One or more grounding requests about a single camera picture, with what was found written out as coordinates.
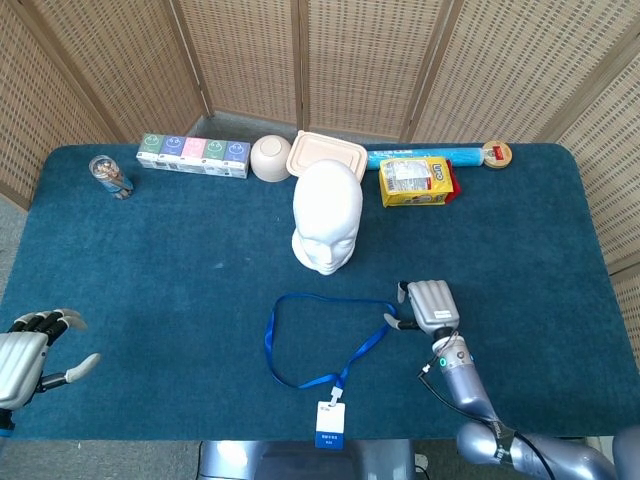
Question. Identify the multicolour tissue pack box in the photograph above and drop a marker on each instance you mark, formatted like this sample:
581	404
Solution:
192	150

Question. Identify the silver-blue right robot arm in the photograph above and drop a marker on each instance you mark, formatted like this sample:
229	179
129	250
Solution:
465	385

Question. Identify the beige upturned bowl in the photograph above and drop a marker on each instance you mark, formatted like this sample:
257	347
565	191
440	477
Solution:
270	157

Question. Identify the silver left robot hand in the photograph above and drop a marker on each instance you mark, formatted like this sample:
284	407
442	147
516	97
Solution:
20	360

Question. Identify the yellow snack box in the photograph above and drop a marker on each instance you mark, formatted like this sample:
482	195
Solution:
410	185

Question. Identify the clear jar of pencils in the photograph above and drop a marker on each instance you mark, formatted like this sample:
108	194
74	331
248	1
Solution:
112	177

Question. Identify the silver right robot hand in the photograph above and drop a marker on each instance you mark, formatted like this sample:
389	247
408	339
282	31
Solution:
432	305

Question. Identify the white ID badge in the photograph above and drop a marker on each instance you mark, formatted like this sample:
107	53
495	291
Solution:
330	420

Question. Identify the light blue roll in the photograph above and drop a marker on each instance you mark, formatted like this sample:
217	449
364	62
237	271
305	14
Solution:
425	151

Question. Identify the teal table cloth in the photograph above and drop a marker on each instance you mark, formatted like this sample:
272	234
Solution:
150	275

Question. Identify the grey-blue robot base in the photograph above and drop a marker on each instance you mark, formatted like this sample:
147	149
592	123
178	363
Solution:
300	460

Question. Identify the beige lunch box container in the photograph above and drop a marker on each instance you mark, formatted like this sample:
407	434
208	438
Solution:
325	147

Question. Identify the white foam mannequin head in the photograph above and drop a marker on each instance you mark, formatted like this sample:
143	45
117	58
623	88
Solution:
327	210

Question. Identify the woven wicker folding screen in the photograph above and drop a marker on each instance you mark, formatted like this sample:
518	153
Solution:
250	50

